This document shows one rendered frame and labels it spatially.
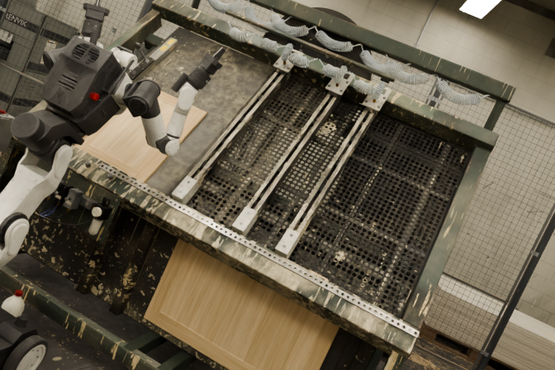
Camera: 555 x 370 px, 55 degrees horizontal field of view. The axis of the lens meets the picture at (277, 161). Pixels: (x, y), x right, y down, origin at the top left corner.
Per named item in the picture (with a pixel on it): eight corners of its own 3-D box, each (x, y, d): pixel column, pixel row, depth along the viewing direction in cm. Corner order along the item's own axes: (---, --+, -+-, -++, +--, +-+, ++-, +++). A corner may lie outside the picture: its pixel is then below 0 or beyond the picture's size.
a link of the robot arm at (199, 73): (214, 57, 234) (196, 78, 235) (228, 69, 241) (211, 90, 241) (202, 48, 243) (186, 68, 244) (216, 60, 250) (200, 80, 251)
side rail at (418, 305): (396, 329, 229) (402, 319, 220) (468, 158, 290) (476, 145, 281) (413, 338, 227) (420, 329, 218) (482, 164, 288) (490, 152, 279)
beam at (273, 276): (10, 145, 277) (2, 131, 268) (27, 130, 283) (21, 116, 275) (404, 363, 220) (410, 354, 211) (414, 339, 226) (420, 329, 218)
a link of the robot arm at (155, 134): (161, 163, 240) (150, 122, 226) (144, 153, 247) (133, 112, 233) (181, 151, 246) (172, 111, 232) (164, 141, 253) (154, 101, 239)
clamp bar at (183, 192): (169, 200, 255) (163, 170, 236) (286, 60, 321) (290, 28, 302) (187, 209, 252) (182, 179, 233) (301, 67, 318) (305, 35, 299)
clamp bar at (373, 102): (270, 253, 240) (272, 226, 221) (372, 96, 306) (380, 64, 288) (289, 263, 238) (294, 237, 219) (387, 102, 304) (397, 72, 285)
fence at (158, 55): (60, 143, 272) (58, 138, 269) (171, 42, 325) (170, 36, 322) (68, 147, 271) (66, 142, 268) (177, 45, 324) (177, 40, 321)
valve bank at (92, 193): (2, 198, 251) (21, 152, 249) (23, 197, 265) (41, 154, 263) (83, 247, 238) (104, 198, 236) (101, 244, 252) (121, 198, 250)
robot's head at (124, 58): (122, 67, 231) (134, 52, 234) (104, 59, 234) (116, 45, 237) (128, 76, 237) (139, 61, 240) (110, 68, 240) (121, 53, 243)
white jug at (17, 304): (-12, 325, 250) (3, 288, 249) (4, 320, 260) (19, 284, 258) (3, 336, 248) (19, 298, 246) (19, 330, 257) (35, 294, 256)
